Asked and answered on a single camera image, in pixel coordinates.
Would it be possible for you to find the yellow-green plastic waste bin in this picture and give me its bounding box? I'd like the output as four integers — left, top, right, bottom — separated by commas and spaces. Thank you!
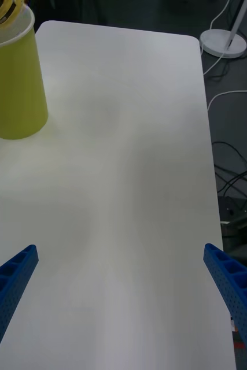
0, 4, 49, 140

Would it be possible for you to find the white floor lamp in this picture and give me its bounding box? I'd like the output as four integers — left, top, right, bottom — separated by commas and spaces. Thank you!
199, 0, 247, 59

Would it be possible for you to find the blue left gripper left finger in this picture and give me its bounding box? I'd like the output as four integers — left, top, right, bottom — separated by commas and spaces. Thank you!
0, 244, 39, 370

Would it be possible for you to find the yellow bottle with black cap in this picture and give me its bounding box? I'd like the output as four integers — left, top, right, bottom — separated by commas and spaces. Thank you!
0, 0, 25, 28

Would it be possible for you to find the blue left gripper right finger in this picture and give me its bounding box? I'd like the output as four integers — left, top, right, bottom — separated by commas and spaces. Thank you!
202, 243, 247, 370

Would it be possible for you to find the white cable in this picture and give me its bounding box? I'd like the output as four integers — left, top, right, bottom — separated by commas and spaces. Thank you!
206, 90, 247, 112
201, 0, 231, 76

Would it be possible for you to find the black cable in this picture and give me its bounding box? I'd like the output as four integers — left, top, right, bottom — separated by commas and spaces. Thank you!
212, 140, 247, 186

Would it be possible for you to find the dark metal base frame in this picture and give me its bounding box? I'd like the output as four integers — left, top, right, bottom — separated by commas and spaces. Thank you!
217, 195, 247, 261

